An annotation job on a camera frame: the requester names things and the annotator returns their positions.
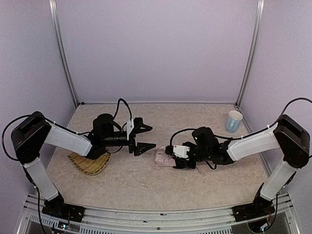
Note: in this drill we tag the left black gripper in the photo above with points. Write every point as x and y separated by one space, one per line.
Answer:
133 140

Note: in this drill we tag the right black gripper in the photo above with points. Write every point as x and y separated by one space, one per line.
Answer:
186 162

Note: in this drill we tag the pink and black folding umbrella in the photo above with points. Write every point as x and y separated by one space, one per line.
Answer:
164 160

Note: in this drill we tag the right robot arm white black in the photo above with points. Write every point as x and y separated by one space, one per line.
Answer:
285 134

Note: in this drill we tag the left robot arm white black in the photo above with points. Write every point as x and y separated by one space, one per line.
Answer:
36 130

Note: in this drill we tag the woven bamboo tray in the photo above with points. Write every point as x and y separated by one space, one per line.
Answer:
88 166

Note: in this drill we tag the light blue paper cup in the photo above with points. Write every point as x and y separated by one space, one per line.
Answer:
233 121

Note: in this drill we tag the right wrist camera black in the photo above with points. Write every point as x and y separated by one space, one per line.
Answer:
177 151

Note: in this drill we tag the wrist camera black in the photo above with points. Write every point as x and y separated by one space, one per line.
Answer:
177 151
128 128

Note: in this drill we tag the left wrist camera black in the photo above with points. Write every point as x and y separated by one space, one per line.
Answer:
128 128

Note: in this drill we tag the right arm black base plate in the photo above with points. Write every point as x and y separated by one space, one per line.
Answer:
253 210

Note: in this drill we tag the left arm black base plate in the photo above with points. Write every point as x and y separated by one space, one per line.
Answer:
63 210

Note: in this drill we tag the aluminium front rail frame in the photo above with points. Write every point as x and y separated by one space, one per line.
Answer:
220 220

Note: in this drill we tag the left aluminium corner post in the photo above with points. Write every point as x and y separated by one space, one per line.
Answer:
61 51

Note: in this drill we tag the aluminium corner post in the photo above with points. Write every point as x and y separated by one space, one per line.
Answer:
61 51
252 52

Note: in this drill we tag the right aluminium corner post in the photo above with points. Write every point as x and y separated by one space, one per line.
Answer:
252 52

